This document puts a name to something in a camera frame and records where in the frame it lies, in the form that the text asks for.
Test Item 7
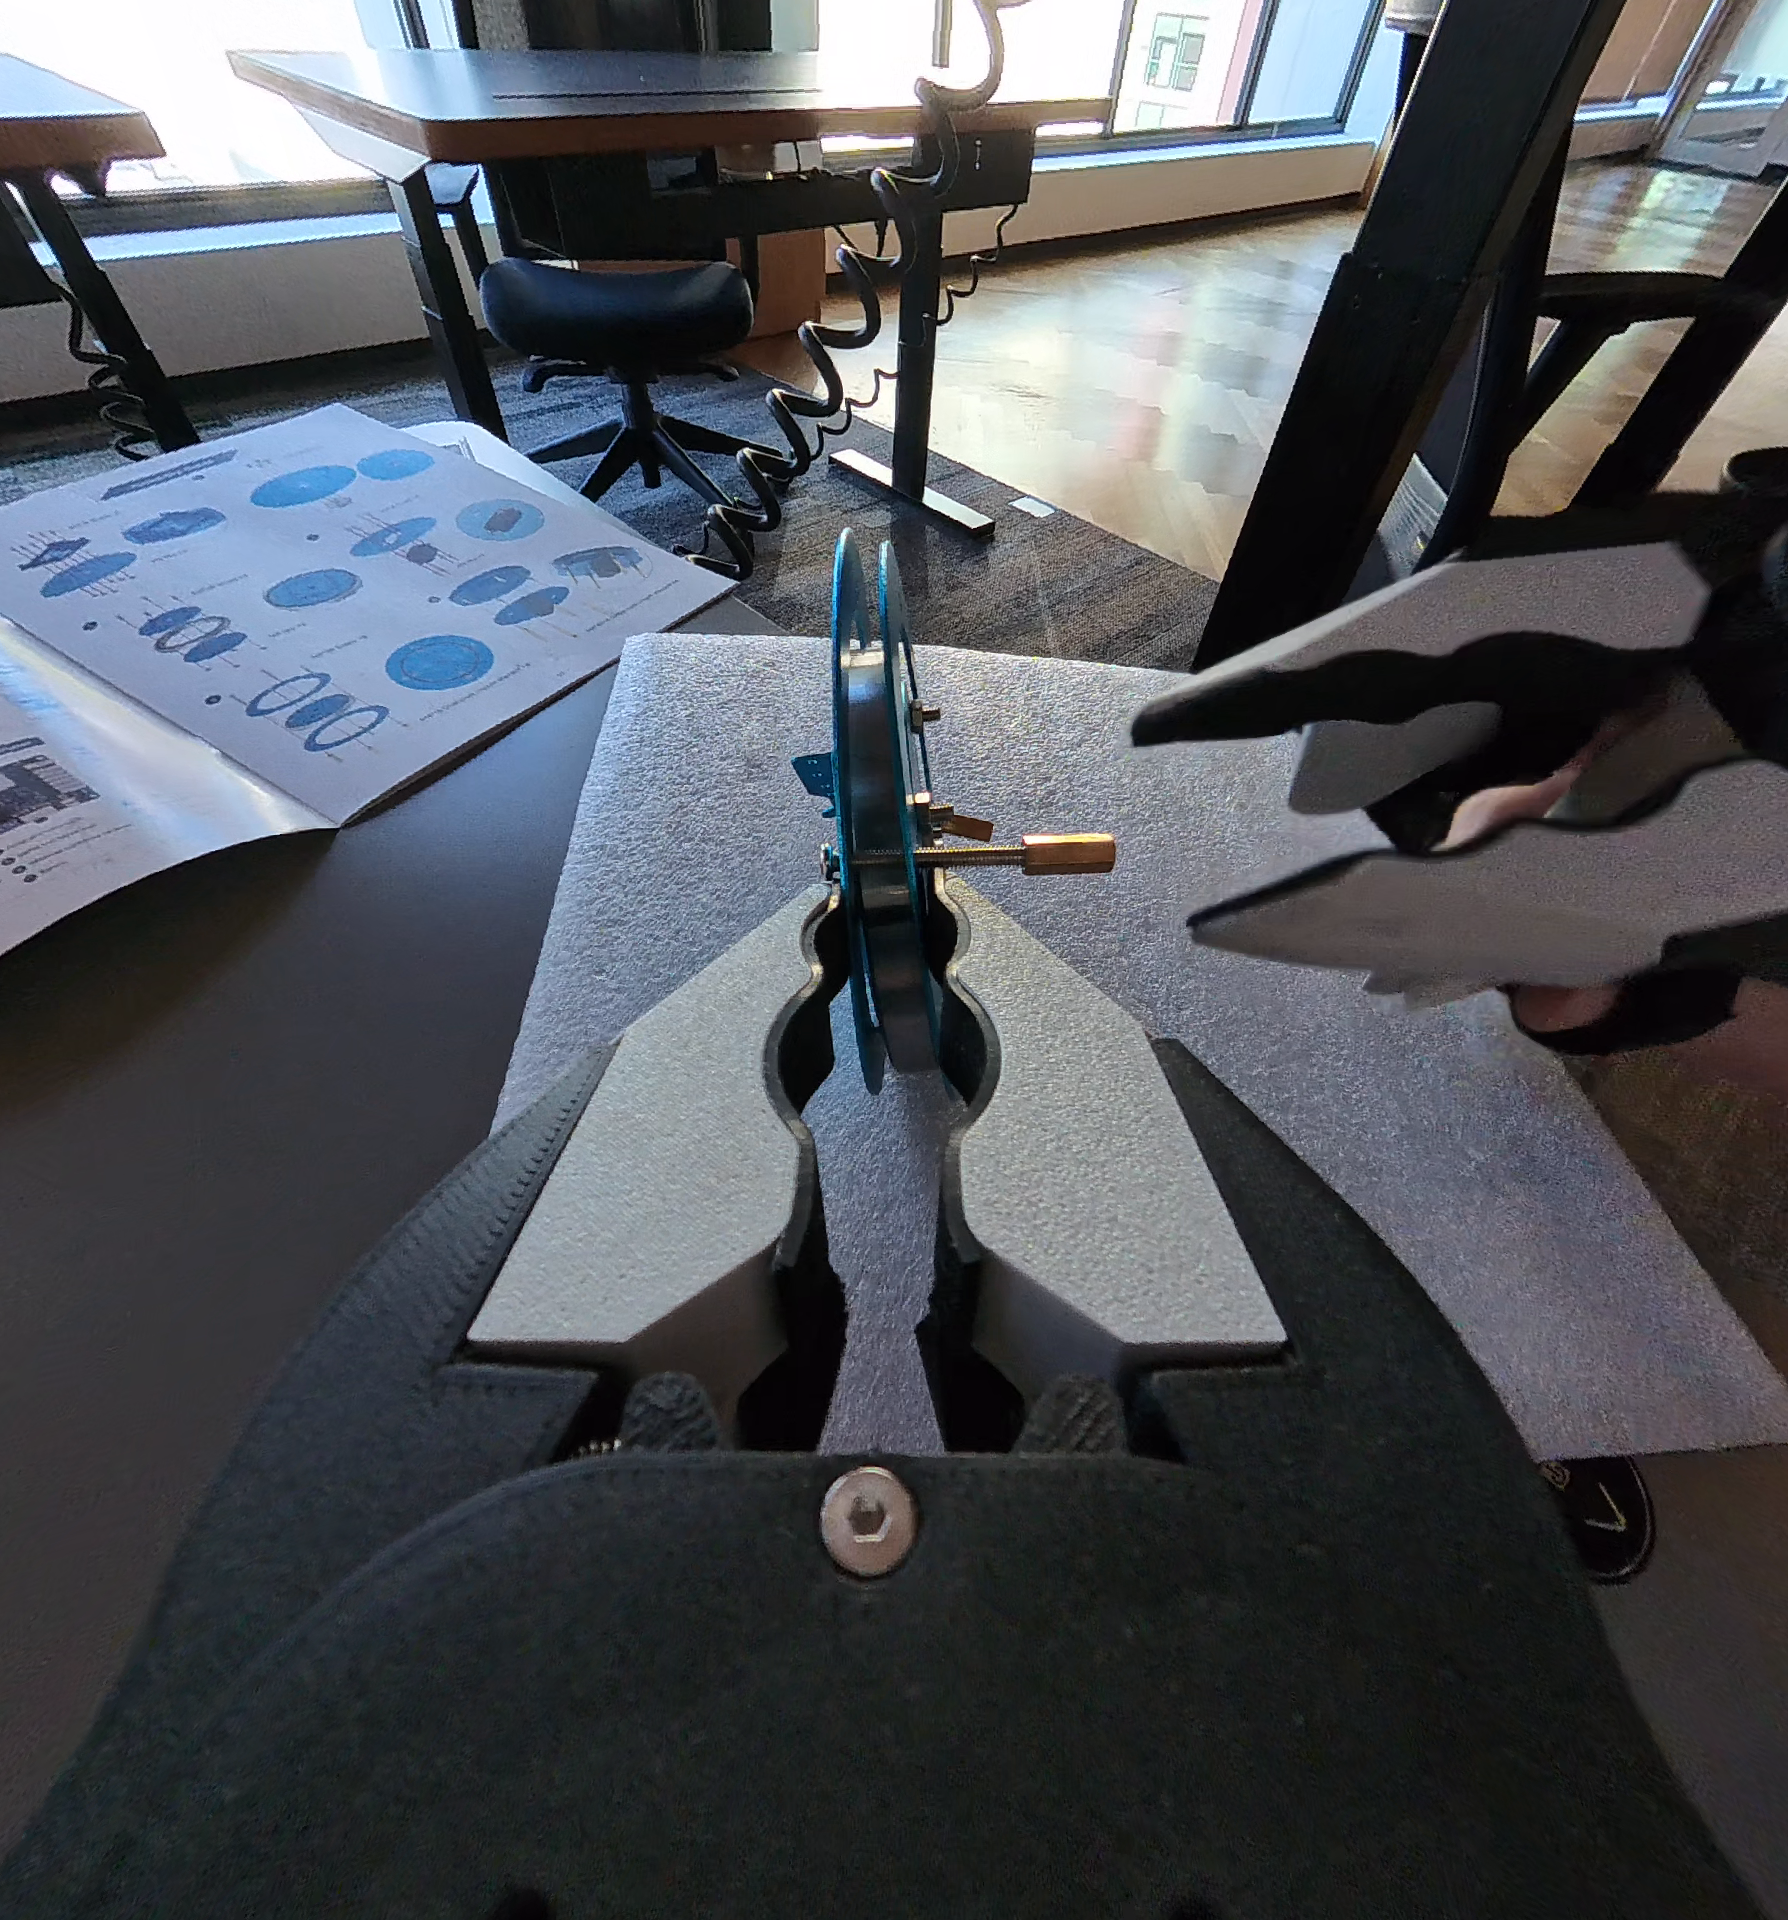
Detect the black metal frame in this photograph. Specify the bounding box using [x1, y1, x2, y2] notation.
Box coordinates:
[1194, 0, 1631, 679]

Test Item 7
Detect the round black desk grommet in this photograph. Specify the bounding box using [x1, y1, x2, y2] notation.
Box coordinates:
[1539, 1454, 1658, 1580]

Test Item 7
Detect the black office chair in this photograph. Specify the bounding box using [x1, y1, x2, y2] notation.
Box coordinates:
[1337, 271, 1788, 602]

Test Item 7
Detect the white foam sheet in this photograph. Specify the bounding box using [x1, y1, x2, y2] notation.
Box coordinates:
[496, 630, 1788, 1466]

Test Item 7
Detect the blue metal turntable assembly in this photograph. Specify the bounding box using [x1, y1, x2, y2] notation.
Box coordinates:
[791, 528, 1003, 1109]

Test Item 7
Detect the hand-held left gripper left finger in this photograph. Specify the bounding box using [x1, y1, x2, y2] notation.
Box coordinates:
[465, 883, 855, 1454]

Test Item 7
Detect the black stool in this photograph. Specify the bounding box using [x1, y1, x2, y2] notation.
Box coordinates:
[478, 257, 801, 506]

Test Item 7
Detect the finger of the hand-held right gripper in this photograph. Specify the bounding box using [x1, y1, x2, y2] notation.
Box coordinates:
[1131, 541, 1719, 817]
[1191, 682, 1788, 1007]

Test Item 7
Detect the thick black coiled cable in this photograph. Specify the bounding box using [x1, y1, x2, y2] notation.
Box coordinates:
[681, 0, 1037, 580]

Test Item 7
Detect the thin black coiled cable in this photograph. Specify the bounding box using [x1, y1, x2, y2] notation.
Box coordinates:
[68, 277, 161, 459]

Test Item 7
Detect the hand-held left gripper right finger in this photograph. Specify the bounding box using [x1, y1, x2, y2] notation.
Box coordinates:
[924, 869, 1289, 1454]

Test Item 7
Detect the large window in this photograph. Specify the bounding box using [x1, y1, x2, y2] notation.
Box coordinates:
[0, 0, 1788, 250]

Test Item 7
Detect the open instruction booklet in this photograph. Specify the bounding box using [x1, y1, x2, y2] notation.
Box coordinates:
[0, 402, 737, 1003]

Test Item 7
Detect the long metal screw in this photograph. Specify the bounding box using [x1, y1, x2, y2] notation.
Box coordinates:
[820, 842, 1031, 881]

